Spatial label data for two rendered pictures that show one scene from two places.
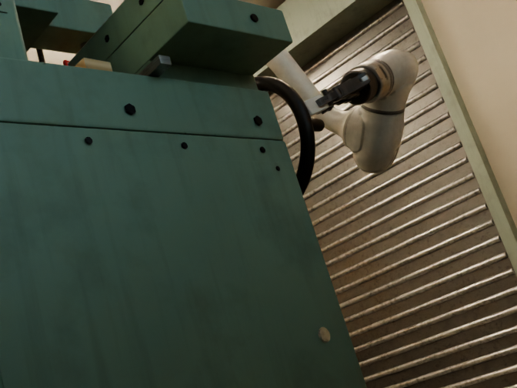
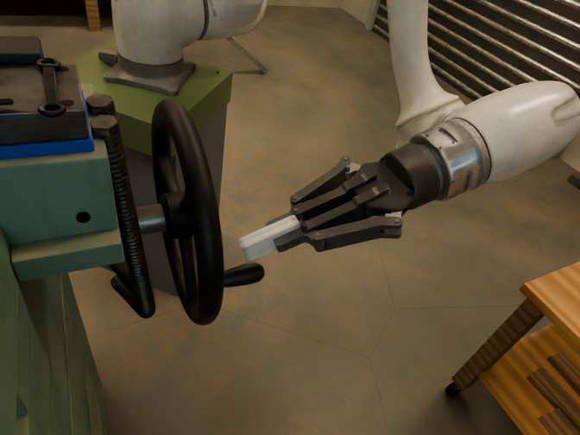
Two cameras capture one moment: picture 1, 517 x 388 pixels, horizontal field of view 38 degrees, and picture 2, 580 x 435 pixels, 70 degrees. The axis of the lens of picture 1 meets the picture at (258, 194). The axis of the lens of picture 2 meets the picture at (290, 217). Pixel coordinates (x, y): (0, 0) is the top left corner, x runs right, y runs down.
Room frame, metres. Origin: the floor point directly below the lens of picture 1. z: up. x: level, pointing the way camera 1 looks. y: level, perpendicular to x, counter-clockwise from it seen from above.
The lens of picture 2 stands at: (1.05, -0.25, 1.19)
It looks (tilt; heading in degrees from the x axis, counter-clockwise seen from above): 42 degrees down; 14
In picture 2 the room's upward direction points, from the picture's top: 13 degrees clockwise
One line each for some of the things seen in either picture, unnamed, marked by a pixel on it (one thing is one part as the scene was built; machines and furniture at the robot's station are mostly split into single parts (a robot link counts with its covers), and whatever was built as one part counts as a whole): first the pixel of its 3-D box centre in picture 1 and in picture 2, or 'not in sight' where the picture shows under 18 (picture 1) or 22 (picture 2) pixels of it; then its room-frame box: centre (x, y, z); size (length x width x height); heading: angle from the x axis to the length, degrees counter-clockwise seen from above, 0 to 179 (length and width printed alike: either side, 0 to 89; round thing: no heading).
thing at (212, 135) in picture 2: not in sight; (158, 190); (1.89, 0.40, 0.30); 0.30 x 0.30 x 0.60; 5
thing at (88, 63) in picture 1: (94, 77); not in sight; (0.93, 0.17, 0.82); 0.04 x 0.03 x 0.04; 140
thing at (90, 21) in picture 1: (71, 29); not in sight; (1.13, 0.22, 1.03); 0.14 x 0.07 x 0.09; 137
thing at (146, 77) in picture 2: not in sight; (143, 60); (1.89, 0.41, 0.72); 0.22 x 0.18 x 0.06; 106
